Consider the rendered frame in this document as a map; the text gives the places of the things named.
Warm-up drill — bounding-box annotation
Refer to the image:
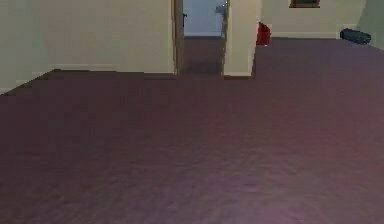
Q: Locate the beige room door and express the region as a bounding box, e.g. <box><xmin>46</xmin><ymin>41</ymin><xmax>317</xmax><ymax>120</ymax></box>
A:
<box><xmin>172</xmin><ymin>0</ymin><xmax>185</xmax><ymax>75</ymax></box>

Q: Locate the red bin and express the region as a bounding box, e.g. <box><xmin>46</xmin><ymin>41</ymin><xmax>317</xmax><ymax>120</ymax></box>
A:
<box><xmin>256</xmin><ymin>21</ymin><xmax>272</xmax><ymax>47</ymax></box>

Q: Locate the brown framed picture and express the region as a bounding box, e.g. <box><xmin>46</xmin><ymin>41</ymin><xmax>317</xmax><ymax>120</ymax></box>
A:
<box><xmin>288</xmin><ymin>0</ymin><xmax>321</xmax><ymax>9</ymax></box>

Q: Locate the dark grey duffel bag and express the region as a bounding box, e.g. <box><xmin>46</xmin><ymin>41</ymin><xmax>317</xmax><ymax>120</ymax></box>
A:
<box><xmin>339</xmin><ymin>27</ymin><xmax>373</xmax><ymax>46</ymax></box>

